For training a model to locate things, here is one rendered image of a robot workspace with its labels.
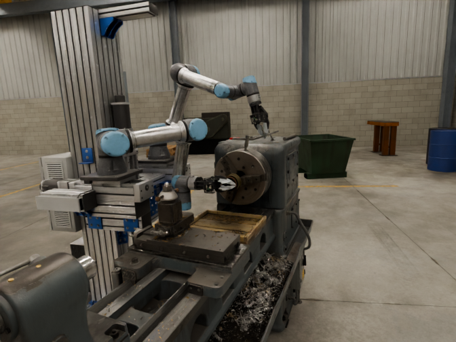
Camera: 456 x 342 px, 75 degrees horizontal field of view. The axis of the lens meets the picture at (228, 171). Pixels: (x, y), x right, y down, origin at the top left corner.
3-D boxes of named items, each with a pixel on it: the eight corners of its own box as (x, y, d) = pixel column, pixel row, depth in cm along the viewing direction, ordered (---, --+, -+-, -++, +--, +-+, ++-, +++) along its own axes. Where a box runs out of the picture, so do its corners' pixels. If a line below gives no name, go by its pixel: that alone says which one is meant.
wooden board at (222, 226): (206, 215, 171) (206, 209, 171) (267, 222, 157) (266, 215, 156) (178, 235, 144) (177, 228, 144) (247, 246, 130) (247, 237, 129)
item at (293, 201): (247, 276, 265) (243, 182, 248) (300, 287, 245) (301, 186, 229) (218, 319, 211) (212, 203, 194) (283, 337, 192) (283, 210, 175)
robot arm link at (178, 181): (178, 187, 169) (178, 173, 167) (195, 188, 164) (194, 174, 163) (170, 191, 162) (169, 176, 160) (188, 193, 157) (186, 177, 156)
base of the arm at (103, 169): (90, 175, 150) (87, 156, 148) (109, 169, 164) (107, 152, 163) (115, 176, 146) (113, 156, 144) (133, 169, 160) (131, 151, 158)
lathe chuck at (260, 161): (217, 193, 184) (223, 144, 176) (265, 206, 173) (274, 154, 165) (211, 197, 176) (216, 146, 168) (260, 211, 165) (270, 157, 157)
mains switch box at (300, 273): (292, 294, 236) (292, 195, 220) (314, 299, 229) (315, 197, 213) (281, 322, 205) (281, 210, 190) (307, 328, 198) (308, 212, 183)
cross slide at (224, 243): (154, 231, 135) (153, 222, 134) (241, 244, 118) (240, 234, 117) (128, 247, 120) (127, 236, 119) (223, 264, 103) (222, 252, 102)
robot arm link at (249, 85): (244, 79, 175) (257, 74, 170) (250, 98, 176) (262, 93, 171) (238, 79, 168) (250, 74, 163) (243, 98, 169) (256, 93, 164)
